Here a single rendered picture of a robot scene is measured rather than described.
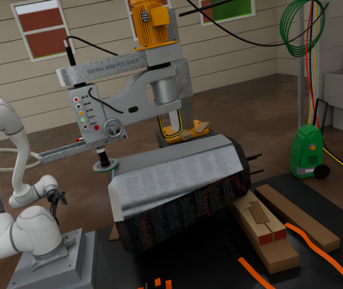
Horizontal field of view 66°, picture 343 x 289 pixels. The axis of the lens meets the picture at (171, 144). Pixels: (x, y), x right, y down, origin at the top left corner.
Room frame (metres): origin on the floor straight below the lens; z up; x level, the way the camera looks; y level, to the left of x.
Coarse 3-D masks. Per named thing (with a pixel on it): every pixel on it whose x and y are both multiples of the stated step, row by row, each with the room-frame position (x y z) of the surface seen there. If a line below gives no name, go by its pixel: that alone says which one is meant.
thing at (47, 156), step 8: (120, 136) 2.05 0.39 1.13; (72, 144) 2.01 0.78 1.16; (80, 144) 2.03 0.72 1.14; (88, 144) 1.95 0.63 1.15; (96, 144) 1.97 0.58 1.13; (104, 144) 2.00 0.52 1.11; (48, 152) 1.94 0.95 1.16; (56, 152) 1.96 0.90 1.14; (64, 152) 1.88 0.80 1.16; (72, 152) 1.90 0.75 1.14; (80, 152) 1.92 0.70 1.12; (40, 160) 1.82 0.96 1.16; (48, 160) 1.84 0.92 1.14
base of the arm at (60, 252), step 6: (66, 240) 1.16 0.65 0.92; (72, 240) 1.16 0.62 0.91; (60, 246) 1.11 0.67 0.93; (66, 246) 1.14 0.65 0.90; (54, 252) 1.07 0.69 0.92; (60, 252) 1.09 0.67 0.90; (66, 252) 1.09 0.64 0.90; (36, 258) 1.06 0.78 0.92; (42, 258) 1.05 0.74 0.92; (48, 258) 1.06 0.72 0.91; (54, 258) 1.06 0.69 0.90; (60, 258) 1.07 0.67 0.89; (36, 264) 1.04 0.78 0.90; (42, 264) 1.04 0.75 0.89; (36, 270) 1.02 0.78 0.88
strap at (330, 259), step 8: (288, 224) 1.68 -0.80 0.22; (304, 232) 1.57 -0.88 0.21; (312, 248) 1.49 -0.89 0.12; (328, 256) 1.40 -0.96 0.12; (248, 264) 1.56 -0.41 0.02; (336, 264) 1.34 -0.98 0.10; (256, 272) 1.47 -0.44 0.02; (168, 280) 1.56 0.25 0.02; (264, 280) 1.39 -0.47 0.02; (168, 288) 1.49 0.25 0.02; (272, 288) 1.31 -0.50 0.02
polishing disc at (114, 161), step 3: (108, 159) 2.12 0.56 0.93; (111, 159) 2.10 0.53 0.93; (114, 159) 2.09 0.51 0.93; (99, 162) 2.10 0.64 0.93; (111, 162) 2.04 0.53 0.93; (114, 162) 2.03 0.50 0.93; (117, 162) 2.03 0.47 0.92; (96, 165) 2.05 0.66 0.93; (99, 165) 2.04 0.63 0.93; (108, 165) 2.00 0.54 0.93; (111, 165) 1.98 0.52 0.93; (114, 165) 1.98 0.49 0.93; (93, 168) 2.00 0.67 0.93; (96, 168) 1.99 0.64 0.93; (99, 168) 1.98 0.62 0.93; (102, 168) 1.96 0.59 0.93; (105, 168) 1.95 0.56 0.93; (108, 168) 1.94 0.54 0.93; (111, 168) 1.95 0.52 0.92
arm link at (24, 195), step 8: (8, 136) 1.40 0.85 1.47; (16, 136) 1.40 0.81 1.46; (24, 136) 1.44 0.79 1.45; (16, 144) 1.43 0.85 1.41; (24, 144) 1.44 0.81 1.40; (24, 152) 1.45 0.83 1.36; (24, 160) 1.45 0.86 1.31; (16, 168) 1.45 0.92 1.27; (24, 168) 1.46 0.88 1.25; (16, 176) 1.45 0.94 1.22; (16, 184) 1.45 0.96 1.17; (24, 184) 1.50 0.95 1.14; (16, 192) 1.46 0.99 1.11; (24, 192) 1.47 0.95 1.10; (32, 192) 1.49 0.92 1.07; (16, 200) 1.45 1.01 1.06; (24, 200) 1.46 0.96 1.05; (32, 200) 1.48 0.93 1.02; (16, 208) 1.45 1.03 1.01
